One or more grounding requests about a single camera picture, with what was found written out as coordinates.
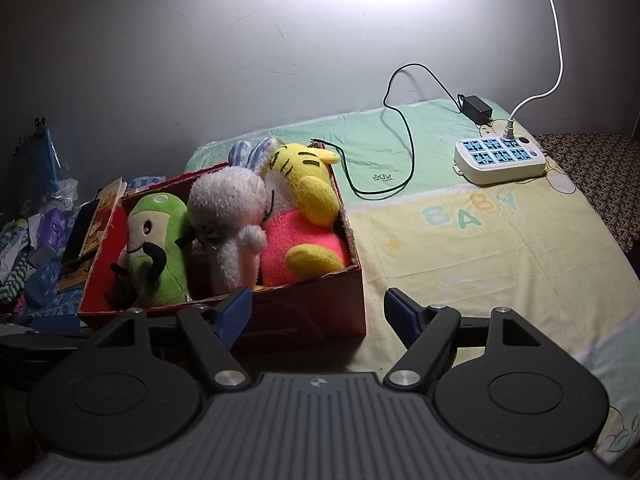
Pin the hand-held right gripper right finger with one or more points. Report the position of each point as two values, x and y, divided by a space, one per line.
400 310

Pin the white power strip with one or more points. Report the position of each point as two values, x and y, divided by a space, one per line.
500 172

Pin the green plush toy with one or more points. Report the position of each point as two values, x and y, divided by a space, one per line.
160 270

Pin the red cardboard box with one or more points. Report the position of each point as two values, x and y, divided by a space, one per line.
310 305

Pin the yellow tiger plush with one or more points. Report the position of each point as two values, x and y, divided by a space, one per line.
310 185

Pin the black power adapter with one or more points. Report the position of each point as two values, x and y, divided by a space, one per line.
477 106

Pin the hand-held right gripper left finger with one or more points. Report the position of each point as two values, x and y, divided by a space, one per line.
235 310

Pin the blue plastic bag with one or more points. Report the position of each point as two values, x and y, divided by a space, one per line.
42 160

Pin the black phone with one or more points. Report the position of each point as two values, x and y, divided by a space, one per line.
80 232

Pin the pile of clothes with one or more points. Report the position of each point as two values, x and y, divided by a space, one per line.
30 240

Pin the dark patterned mattress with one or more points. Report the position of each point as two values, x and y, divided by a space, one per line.
600 170

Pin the pale pink bunny plush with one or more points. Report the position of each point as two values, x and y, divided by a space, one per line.
225 195

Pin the green yellow baby blanket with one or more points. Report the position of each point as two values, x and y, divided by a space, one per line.
500 260

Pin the orange picture book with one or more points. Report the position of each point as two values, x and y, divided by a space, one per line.
102 220

